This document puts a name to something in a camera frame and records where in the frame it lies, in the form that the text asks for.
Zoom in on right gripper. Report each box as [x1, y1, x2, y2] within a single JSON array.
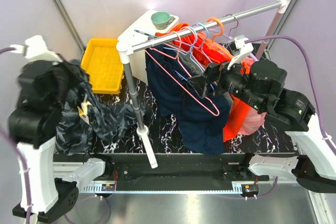
[[187, 52, 266, 111]]

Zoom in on dark patterned shorts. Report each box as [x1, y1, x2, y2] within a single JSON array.
[[56, 60, 137, 155]]

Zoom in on pink wire hanger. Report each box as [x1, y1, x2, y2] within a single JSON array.
[[171, 23, 203, 61], [144, 31, 220, 116]]

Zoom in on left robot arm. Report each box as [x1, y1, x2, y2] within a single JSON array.
[[8, 60, 113, 223]]

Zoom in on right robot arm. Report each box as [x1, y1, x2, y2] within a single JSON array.
[[188, 60, 335, 194]]

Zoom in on grey shorts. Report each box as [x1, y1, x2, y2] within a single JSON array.
[[180, 55, 234, 109]]

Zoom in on orange knit shorts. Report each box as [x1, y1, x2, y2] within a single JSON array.
[[154, 23, 257, 142]]

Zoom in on navy blue shorts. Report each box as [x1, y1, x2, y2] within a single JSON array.
[[145, 45, 231, 155]]

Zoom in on lilac plastic hanger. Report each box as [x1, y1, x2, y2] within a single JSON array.
[[210, 28, 258, 61]]

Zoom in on pink mesh shorts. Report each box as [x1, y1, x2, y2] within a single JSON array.
[[238, 108, 266, 135]]

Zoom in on orange plastic hanger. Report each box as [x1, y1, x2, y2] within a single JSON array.
[[207, 17, 225, 42]]

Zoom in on grey metal hanger hook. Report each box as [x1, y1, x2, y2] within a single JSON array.
[[223, 14, 239, 37]]

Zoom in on yellow plastic tray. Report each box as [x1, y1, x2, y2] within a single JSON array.
[[81, 38, 124, 95]]

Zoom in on blue pen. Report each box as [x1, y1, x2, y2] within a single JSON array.
[[134, 29, 154, 37]]

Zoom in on green ceramic cup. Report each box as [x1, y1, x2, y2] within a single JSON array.
[[151, 11, 175, 30]]

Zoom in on white and steel clothes rack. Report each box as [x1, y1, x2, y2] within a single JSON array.
[[116, 0, 292, 169]]

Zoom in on blue wire hanger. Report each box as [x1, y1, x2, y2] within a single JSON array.
[[162, 23, 218, 91]]

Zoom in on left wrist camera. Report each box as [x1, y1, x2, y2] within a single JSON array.
[[10, 35, 63, 62]]

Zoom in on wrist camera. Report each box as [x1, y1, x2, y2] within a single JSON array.
[[227, 35, 254, 70], [10, 35, 63, 62]]

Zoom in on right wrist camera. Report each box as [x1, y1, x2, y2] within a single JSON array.
[[227, 35, 254, 70]]

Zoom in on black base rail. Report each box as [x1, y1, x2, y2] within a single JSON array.
[[52, 152, 302, 190]]

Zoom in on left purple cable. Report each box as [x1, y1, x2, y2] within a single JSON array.
[[0, 47, 111, 224]]

